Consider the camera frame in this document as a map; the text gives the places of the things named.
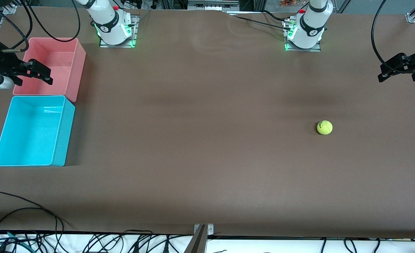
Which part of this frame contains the yellow tennis ball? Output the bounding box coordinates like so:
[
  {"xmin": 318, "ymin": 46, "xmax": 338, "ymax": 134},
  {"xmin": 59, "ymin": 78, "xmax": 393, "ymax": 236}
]
[{"xmin": 317, "ymin": 120, "xmax": 333, "ymax": 135}]

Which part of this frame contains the pink plastic bin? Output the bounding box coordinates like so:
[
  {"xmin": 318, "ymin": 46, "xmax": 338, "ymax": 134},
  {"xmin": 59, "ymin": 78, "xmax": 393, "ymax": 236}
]
[{"xmin": 13, "ymin": 37, "xmax": 87, "ymax": 103}]

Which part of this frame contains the blue plastic bin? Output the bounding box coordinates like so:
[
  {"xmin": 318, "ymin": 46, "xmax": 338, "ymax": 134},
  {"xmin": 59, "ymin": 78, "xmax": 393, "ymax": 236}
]
[{"xmin": 0, "ymin": 95, "xmax": 76, "ymax": 167}]

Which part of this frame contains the grey power strip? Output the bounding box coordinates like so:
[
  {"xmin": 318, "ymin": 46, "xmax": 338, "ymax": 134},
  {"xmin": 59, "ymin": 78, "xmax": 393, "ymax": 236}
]
[{"xmin": 187, "ymin": 0, "xmax": 240, "ymax": 11}]

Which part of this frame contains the grey metal bar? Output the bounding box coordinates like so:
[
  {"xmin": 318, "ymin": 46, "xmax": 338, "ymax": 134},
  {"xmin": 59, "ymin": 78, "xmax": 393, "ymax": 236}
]
[{"xmin": 184, "ymin": 225, "xmax": 208, "ymax": 253}]

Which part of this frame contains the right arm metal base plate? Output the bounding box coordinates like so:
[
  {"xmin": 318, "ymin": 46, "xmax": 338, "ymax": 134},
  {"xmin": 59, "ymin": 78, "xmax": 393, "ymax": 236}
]
[{"xmin": 99, "ymin": 15, "xmax": 139, "ymax": 48}]

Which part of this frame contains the black loose cable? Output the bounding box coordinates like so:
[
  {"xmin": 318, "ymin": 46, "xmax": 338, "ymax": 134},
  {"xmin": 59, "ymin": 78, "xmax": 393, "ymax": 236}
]
[
  {"xmin": 0, "ymin": 191, "xmax": 73, "ymax": 229},
  {"xmin": 0, "ymin": 207, "xmax": 59, "ymax": 253}
]

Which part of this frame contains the black base cable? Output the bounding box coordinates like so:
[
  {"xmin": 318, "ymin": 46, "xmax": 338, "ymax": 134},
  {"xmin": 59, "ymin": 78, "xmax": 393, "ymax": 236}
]
[
  {"xmin": 228, "ymin": 15, "xmax": 293, "ymax": 31},
  {"xmin": 261, "ymin": 9, "xmax": 293, "ymax": 22}
]

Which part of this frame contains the silver table edge bracket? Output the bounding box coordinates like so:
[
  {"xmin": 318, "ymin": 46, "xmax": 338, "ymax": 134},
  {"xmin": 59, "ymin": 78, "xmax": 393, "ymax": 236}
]
[{"xmin": 194, "ymin": 223, "xmax": 215, "ymax": 236}]

